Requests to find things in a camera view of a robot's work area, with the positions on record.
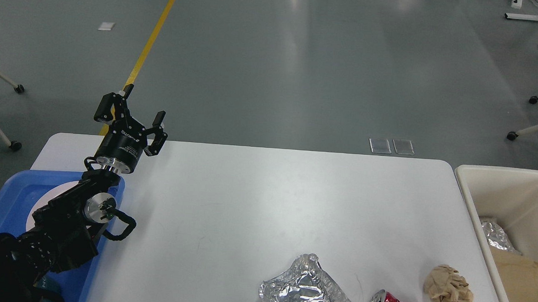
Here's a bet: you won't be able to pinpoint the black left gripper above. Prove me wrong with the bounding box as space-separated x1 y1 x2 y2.
92 84 168 174

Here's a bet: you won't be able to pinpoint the pink plate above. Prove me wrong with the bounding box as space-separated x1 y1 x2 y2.
25 181 79 231

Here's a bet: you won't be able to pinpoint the brown paper ball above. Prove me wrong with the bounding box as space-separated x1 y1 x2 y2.
423 264 474 302

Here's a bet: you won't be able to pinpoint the aluminium foil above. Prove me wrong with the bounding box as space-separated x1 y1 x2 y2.
479 217 523 256
259 253 352 302

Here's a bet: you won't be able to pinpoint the brown paper bag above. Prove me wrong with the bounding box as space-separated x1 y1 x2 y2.
490 246 538 302

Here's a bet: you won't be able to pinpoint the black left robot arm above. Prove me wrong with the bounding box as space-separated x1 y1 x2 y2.
0 84 168 302

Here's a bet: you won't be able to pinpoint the blue plastic tray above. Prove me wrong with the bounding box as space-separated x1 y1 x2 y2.
0 170 99 302

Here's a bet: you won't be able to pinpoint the clear floor plates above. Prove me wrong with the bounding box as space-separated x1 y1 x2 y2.
368 138 415 156

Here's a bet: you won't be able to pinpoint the beige plastic bin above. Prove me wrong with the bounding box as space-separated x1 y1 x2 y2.
455 165 538 302

